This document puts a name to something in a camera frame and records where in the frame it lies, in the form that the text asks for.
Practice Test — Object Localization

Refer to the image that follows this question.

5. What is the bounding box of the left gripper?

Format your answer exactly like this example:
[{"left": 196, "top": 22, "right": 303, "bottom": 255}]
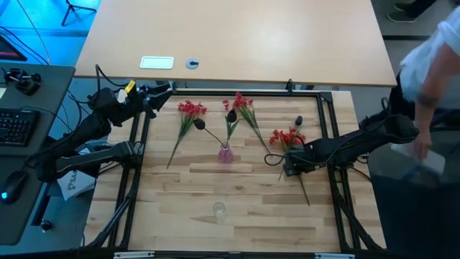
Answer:
[{"left": 121, "top": 83, "right": 175, "bottom": 119}]

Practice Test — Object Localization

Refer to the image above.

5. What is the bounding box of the red artificial flower bunch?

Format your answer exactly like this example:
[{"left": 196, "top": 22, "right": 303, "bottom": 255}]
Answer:
[
  {"left": 165, "top": 99, "right": 208, "bottom": 170},
  {"left": 221, "top": 91, "right": 272, "bottom": 155},
  {"left": 268, "top": 127, "right": 308, "bottom": 183}
]

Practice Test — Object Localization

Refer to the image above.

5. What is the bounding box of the black artificial flower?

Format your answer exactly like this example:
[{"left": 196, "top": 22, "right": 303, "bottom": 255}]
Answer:
[
  {"left": 193, "top": 118, "right": 226, "bottom": 147},
  {"left": 224, "top": 109, "right": 240, "bottom": 145}
]

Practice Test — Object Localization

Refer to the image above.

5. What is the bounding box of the pink glass vase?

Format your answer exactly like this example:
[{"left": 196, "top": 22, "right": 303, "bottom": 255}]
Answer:
[{"left": 217, "top": 142, "right": 235, "bottom": 165}]

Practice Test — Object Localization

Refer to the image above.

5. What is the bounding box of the clear glass vase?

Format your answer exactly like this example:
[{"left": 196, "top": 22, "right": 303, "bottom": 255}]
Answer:
[{"left": 211, "top": 201, "right": 229, "bottom": 220}]

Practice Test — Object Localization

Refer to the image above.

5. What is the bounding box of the white rectangular plate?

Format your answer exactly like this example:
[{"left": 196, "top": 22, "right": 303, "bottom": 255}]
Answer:
[{"left": 139, "top": 55, "right": 175, "bottom": 71}]

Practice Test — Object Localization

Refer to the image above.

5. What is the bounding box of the large light wooden table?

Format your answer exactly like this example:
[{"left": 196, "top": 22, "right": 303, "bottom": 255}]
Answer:
[{"left": 74, "top": 0, "right": 397, "bottom": 88}]

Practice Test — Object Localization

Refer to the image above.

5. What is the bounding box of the grey desk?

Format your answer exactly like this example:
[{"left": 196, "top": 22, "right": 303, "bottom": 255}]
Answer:
[{"left": 0, "top": 61, "right": 77, "bottom": 247}]

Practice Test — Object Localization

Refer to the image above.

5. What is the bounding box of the person's hand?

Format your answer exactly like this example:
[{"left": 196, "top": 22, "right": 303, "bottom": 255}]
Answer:
[{"left": 409, "top": 131, "right": 432, "bottom": 161}]

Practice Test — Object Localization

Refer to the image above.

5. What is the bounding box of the dark glass side table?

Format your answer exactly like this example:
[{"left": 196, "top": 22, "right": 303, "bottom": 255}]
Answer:
[{"left": 368, "top": 142, "right": 460, "bottom": 259}]

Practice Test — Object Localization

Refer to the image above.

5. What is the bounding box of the white printed paper bag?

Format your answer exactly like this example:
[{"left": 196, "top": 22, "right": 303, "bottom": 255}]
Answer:
[{"left": 56, "top": 168, "right": 97, "bottom": 201}]

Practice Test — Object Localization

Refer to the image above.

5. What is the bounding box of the black tripod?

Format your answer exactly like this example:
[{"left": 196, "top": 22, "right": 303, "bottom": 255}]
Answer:
[{"left": 60, "top": 0, "right": 98, "bottom": 27}]

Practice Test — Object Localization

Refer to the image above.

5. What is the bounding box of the white tablet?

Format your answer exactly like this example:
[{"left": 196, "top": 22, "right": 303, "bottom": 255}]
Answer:
[{"left": 391, "top": 142, "right": 446, "bottom": 176}]

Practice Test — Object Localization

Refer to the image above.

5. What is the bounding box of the black keyboard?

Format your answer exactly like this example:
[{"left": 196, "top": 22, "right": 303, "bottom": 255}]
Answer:
[{"left": 0, "top": 107, "right": 41, "bottom": 147}]

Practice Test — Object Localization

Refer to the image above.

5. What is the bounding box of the dark screen device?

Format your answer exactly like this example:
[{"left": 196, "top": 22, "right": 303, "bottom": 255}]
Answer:
[{"left": 0, "top": 34, "right": 28, "bottom": 62}]

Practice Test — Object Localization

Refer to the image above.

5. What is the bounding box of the black computer mouse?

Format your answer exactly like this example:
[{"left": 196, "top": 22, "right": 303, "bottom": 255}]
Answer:
[{"left": 0, "top": 170, "right": 29, "bottom": 206}]

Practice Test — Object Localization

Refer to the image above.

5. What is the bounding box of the black cable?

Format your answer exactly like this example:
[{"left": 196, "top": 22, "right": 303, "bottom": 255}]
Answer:
[
  {"left": 93, "top": 63, "right": 130, "bottom": 95},
  {"left": 264, "top": 153, "right": 288, "bottom": 167}
]

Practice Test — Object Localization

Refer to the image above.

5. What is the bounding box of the black aluminium frame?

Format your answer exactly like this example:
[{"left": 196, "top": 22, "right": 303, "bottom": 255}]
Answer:
[{"left": 84, "top": 88, "right": 387, "bottom": 253}]

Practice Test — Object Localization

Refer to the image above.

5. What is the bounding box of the silver bracket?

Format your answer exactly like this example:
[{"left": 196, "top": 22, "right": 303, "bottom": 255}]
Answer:
[
  {"left": 314, "top": 253, "right": 356, "bottom": 259},
  {"left": 113, "top": 250, "right": 155, "bottom": 259}
]

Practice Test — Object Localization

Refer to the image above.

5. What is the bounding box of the black clamp mount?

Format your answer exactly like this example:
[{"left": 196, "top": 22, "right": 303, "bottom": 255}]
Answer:
[{"left": 3, "top": 67, "right": 42, "bottom": 96}]

